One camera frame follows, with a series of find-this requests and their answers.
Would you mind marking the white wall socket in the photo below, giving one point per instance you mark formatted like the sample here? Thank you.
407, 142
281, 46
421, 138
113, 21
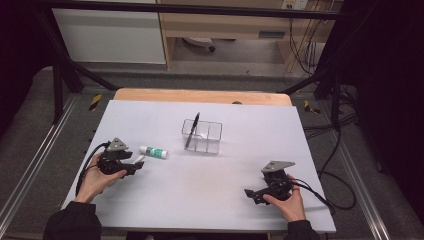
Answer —
295, 4

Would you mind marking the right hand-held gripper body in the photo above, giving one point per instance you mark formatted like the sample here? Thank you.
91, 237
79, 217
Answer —
278, 185

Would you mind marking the wooden table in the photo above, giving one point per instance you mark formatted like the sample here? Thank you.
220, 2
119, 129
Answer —
200, 95

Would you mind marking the black metal stand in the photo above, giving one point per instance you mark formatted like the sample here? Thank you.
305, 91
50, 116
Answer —
58, 86
335, 100

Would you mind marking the person's right hand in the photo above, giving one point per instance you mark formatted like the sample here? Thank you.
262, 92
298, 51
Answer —
290, 206

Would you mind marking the black horizontal frame bar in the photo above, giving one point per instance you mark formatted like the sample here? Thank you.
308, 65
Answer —
200, 11

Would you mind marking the white cabinet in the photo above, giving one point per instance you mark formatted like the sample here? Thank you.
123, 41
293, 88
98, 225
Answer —
110, 36

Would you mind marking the chair base with castor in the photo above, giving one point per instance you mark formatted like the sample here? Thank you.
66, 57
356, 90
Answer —
200, 42

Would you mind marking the light wooden desk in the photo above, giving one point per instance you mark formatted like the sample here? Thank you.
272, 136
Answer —
226, 25

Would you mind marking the person's left hand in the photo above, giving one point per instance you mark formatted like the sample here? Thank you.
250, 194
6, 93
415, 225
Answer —
93, 185

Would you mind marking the white table sheet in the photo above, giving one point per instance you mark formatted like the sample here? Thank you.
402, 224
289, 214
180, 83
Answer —
226, 173

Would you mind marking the black pen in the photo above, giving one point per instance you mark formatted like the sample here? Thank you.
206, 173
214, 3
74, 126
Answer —
192, 130

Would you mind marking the white green glue stick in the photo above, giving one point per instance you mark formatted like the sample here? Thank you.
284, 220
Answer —
154, 152

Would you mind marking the clear plastic organizer box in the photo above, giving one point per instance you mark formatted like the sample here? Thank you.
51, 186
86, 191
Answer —
203, 138

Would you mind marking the aluminium floor rail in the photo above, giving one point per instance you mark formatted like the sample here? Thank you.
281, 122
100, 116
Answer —
36, 160
363, 193

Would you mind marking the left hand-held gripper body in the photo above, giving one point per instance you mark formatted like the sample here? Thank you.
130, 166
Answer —
111, 160

